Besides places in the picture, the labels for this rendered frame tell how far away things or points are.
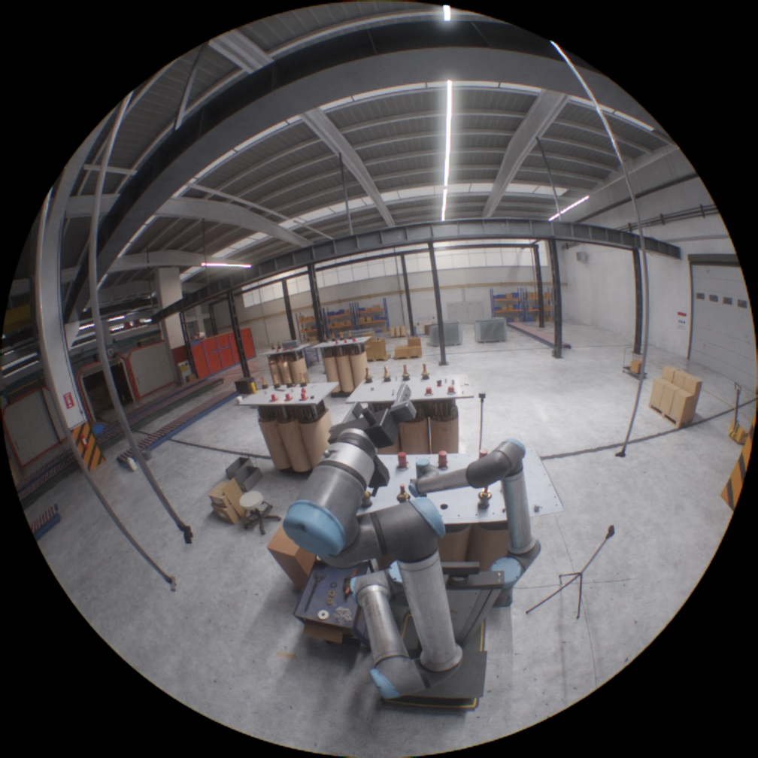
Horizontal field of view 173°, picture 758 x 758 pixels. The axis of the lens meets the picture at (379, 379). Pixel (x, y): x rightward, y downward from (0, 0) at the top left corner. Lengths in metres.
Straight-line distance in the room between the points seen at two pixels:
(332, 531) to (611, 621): 3.11
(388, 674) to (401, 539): 0.53
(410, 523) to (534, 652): 2.53
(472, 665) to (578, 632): 1.44
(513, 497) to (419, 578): 0.71
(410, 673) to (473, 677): 1.03
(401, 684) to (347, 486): 0.66
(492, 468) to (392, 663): 0.76
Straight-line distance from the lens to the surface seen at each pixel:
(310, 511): 0.34
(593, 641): 3.10
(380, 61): 2.55
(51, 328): 10.47
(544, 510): 1.83
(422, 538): 0.47
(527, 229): 10.05
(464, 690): 1.85
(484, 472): 0.98
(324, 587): 2.09
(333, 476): 0.37
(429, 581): 0.53
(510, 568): 1.31
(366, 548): 0.45
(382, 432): 0.43
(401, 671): 0.86
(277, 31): 8.27
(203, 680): 3.39
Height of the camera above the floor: 2.68
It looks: 17 degrees down
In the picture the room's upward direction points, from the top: 8 degrees counter-clockwise
